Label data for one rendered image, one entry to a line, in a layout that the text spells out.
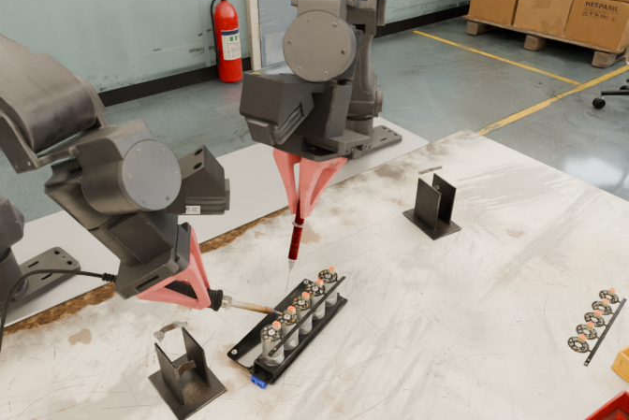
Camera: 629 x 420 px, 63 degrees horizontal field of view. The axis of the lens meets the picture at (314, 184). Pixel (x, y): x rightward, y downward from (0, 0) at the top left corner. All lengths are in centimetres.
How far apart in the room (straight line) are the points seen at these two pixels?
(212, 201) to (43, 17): 264
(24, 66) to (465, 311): 58
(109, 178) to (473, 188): 70
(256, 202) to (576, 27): 347
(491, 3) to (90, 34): 287
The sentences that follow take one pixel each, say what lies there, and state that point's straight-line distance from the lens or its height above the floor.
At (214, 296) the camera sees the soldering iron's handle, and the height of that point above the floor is 86.
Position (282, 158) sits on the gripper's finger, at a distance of 53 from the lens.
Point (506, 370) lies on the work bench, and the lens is 69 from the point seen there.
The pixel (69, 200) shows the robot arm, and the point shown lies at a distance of 49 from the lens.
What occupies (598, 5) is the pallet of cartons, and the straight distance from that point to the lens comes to 407.
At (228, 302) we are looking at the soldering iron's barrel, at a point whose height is 84.
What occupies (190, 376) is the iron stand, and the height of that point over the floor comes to 75.
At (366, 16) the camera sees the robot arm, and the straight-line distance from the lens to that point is 76.
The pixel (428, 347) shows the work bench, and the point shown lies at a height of 75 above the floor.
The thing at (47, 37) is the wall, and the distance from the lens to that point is 311.
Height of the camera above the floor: 127
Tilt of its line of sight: 33 degrees down
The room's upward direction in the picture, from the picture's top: straight up
